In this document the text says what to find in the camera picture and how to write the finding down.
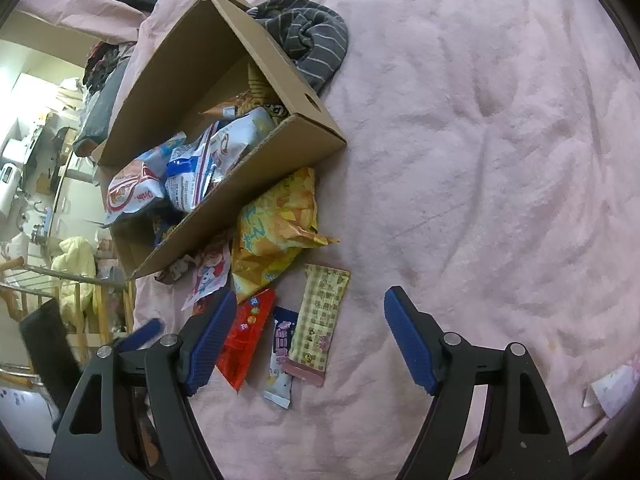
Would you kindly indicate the pink blanket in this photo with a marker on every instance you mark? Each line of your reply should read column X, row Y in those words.
column 475, row 160

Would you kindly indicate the pink cartoon snack packet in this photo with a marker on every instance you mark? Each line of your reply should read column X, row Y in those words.
column 210, row 270

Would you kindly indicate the wooden rack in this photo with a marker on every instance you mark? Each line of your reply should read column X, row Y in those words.
column 100, row 310

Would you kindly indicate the orange snack packet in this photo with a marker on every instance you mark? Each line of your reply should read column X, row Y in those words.
column 225, row 107

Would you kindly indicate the yellow snack bag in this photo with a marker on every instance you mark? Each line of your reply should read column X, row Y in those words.
column 275, row 230

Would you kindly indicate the pile of clothes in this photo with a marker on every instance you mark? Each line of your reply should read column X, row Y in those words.
column 102, row 90

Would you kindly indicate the blue pink white sachet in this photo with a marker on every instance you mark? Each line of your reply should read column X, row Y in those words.
column 282, row 360

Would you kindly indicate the blue white snack packet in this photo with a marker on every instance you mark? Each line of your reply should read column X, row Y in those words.
column 190, row 175

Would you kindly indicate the cardboard box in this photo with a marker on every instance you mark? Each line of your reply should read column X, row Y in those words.
column 175, row 85

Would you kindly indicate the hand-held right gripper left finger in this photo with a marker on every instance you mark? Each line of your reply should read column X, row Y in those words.
column 210, row 345

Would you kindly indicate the red snack packet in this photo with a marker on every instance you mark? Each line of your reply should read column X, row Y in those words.
column 245, row 340

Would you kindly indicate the white snack bag red oval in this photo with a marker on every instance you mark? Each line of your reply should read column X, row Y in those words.
column 135, row 185

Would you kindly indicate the dark upright panel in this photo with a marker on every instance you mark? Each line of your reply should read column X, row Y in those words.
column 50, row 355

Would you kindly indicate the white pink printed paper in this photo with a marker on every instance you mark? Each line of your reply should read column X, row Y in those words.
column 607, row 390

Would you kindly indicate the grey striped cloth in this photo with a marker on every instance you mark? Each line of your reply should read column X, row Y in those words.
column 310, row 40

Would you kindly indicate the checkered wafer bar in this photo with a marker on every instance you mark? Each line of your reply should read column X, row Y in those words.
column 320, row 330

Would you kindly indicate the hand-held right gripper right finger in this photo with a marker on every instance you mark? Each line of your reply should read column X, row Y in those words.
column 410, row 345

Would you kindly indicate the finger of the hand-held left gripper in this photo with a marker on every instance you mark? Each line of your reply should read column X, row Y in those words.
column 142, row 334

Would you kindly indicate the pale yellow jacket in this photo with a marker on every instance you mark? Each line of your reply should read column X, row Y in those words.
column 75, row 270

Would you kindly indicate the yellow striped snack packet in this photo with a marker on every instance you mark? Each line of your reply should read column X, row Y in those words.
column 262, row 87

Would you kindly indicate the grey metal pole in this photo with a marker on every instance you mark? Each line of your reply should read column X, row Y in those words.
column 60, row 284

